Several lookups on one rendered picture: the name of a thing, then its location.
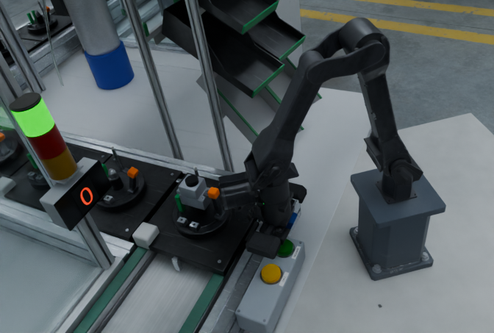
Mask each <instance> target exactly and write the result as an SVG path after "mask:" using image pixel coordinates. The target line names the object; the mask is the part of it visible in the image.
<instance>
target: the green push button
mask: <svg viewBox="0 0 494 333"><path fill-rule="evenodd" d="M292 251H293V244H292V242H291V241H290V240H288V239H286V240H285V242H284V244H283V246H282V245H281V247H280V249H279V251H278V253H277V254H278V255H280V256H287V255H289V254H291V253H292Z"/></svg>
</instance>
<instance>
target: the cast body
mask: <svg viewBox="0 0 494 333"><path fill-rule="evenodd" d="M209 189H210V188H208V187H207V185H206V182H205V179H204V178H202V177H199V176H196V175H190V174H188V175H186V177H185V178H184V179H183V181H182V182H181V184H180V185H179V188H178V190H177V191H176V192H177V194H179V197H180V200H181V203H182V204H185V205H188V206H191V207H195V208H199V209H201V210H205V209H206V208H207V207H208V205H209V204H210V202H211V200H212V199H211V198H209V197H206V196H203V194H204V192H205V190H208V191H209Z"/></svg>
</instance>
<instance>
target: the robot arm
mask: <svg viewBox="0 0 494 333"><path fill-rule="evenodd" d="M341 49H343V50H344V52H345V53H346V55H343V56H339V57H332V56H333V55H334V53H335V52H336V51H339V50H341ZM389 64H390V42H389V40H388V39H387V37H386V36H385V35H384V34H383V33H382V32H381V31H380V30H379V29H377V28H376V27H375V26H374V25H373V24H372V23H371V22H370V21H369V20H368V19H367V18H363V17H357V18H353V19H351V20H350V21H348V22H347V23H346V24H345V25H344V26H342V27H340V28H338V29H336V30H334V31H332V32H330V33H329V34H328V35H327V36H326V37H325V38H324V39H322V41H321V42H320V43H319V44H318V45H317V46H315V47H313V48H311V49H309V50H307V51H305V52H304V53H303V54H302V55H301V56H300V57H299V61H298V67H297V69H296V72H295V73H294V75H293V78H292V79H291V82H290V84H289V86H288V88H287V91H286V93H285V95H284V97H283V99H282V102H281V104H280V105H279V108H278V110H277V112H276V114H275V116H274V118H273V120H272V122H271V124H270V125H269V126H267V127H266V128H264V129H263V130H262V131H261V132H260V133H259V135H258V136H257V138H256V140H255V141H254V142H253V144H252V147H251V152H250V153H249V155H248V156H247V157H246V159H245V161H244V162H243V163H244V165H245V168H246V171H245V172H242V173H236V174H232V175H226V176H219V177H218V179H219V182H220V183H219V185H218V186H219V187H220V191H221V197H222V200H223V206H224V209H225V210H228V209H231V208H235V207H236V210H235V217H236V219H237V220H238V221H239V222H244V223H248V222H249V221H250V220H251V218H258V221H259V222H260V223H263V224H262V225H261V227H260V229H259V232H257V231H253V232H252V233H251V236H250V237H249V239H248V241H247V242H246V249H247V251H248V252H251V253H253V254H257V255H260V256H262V257H267V258H269V259H275V257H276V255H277V253H278V251H279V249H280V247H281V245H282V246H283V244H284V242H285V240H286V239H287V236H288V234H289V232H290V230H291V228H292V226H293V224H294V222H295V220H296V218H297V216H298V215H297V213H295V212H294V210H295V206H293V205H294V203H295V200H293V199H292V198H294V199H297V200H298V202H299V203H300V204H302V202H303V200H304V198H305V196H306V194H307V189H306V188H305V187H304V186H303V185H298V184H295V183H292V182H289V181H288V179H292V178H296V177H299V174H298V171H297V169H296V166H295V164H294V163H293V162H291V160H292V158H293V149H294V141H295V138H296V135H297V133H298V131H299V129H300V127H301V125H302V123H303V121H304V119H305V117H306V115H307V113H308V111H309V109H310V107H311V105H312V103H313V101H314V99H315V97H316V96H317V94H318V91H319V90H320V88H321V85H322V84H323V82H325V81H327V80H329V79H331V78H336V77H341V76H350V75H354V74H357V76H358V77H357V78H358V79H359V83H360V87H361V90H362V95H363V98H364V101H365V106H366V110H367V112H368V117H369V121H370V126H371V130H372V133H371V135H370V137H367V138H364V141H365V143H366V145H367V149H366V151H367V153H368V155H369V156H370V158H371V159H372V160H373V162H374V164H375V166H376V167H377V168H378V170H379V172H382V171H383V177H382V180H379V181H377V182H376V186H377V187H378V189H379V191H380V193H381V194H382V196H383V197H384V200H385V201H386V202H387V203H388V204H394V203H397V202H400V201H406V200H409V199H412V198H417V197H418V194H417V193H416V192H415V190H414V189H413V187H412V183H413V182H415V181H418V180H419V179H420V178H421V176H422V175H423V171H422V170H421V169H420V167H419V166H418V164H417V163H416V161H414V160H413V158H412V157H411V155H410V154H409V152H408V150H407V148H406V146H405V145H404V143H403V141H402V140H401V138H400V137H399V135H398V130H397V127H396V123H395V117H394V113H393V107H392V103H391V99H390V93H389V89H388V85H387V79H386V70H387V68H388V65H389ZM257 190H259V192H257ZM265 221H266V222H265Z"/></svg>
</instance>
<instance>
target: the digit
mask: <svg viewBox="0 0 494 333"><path fill-rule="evenodd" d="M71 195H72V196H73V198H74V200H75V202H76V204H77V205H78V207H79V209H80V210H81V212H82V214H83V215H84V214H85V213H86V212H87V211H88V210H89V209H90V208H91V206H92V205H93V204H94V203H95V202H96V201H97V200H98V199H99V195H98V193H97V191H96V189H95V188H94V186H93V183H92V182H91V180H90V177H89V176H87V177H86V178H85V179H84V180H83V181H82V182H81V183H80V184H79V185H78V186H77V187H76V188H75V189H74V190H73V191H72V193H71Z"/></svg>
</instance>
